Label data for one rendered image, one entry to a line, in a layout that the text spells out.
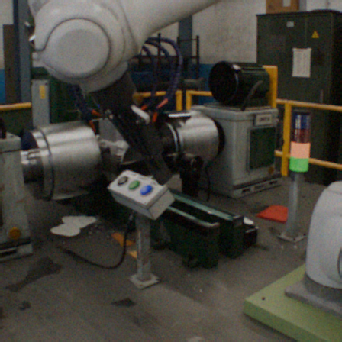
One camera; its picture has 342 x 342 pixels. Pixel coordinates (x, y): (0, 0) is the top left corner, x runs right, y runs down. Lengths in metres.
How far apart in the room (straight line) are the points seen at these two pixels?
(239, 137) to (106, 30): 1.29
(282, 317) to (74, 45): 0.69
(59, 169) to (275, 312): 0.74
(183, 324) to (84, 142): 0.66
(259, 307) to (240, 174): 0.90
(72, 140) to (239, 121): 0.71
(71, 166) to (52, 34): 0.85
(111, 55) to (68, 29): 0.06
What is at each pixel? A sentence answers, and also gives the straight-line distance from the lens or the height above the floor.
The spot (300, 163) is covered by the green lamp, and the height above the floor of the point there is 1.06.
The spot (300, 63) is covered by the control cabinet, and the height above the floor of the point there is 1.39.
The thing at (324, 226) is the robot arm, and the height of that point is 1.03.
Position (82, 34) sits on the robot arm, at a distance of 0.46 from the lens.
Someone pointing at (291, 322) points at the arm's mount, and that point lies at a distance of 0.91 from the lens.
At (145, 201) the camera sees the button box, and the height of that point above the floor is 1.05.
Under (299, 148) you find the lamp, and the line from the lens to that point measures 1.29.
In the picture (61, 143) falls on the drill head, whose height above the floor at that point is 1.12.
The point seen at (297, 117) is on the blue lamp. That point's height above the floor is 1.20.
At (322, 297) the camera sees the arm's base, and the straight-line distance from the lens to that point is 0.95.
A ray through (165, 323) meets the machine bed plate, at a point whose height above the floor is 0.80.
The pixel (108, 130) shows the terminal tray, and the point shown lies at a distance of 1.50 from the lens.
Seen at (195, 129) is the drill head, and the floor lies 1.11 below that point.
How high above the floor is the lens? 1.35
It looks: 15 degrees down
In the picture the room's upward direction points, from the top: straight up
